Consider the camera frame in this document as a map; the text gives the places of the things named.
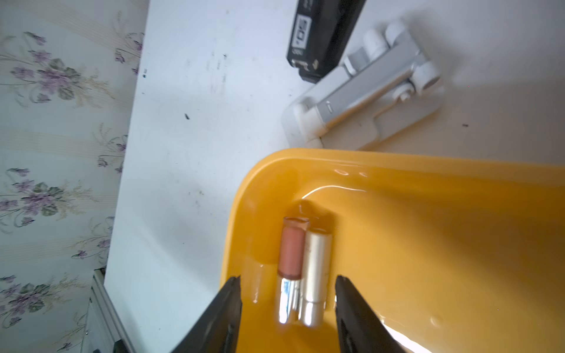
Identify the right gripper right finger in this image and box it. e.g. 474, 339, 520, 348
335, 275, 404, 353

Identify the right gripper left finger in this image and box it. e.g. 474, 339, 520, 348
173, 277, 243, 353

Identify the champagne gold lipstick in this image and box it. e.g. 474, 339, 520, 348
299, 228, 333, 328

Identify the red silver lipstick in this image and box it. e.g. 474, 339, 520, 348
275, 217, 310, 324

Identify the yellow plastic storage box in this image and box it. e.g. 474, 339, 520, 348
222, 149, 564, 352

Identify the white folding phone stand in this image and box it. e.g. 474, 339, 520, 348
281, 21, 445, 151

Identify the black stapler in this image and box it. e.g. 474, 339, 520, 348
286, 0, 366, 84

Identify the aluminium front rail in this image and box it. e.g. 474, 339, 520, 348
81, 268, 135, 353

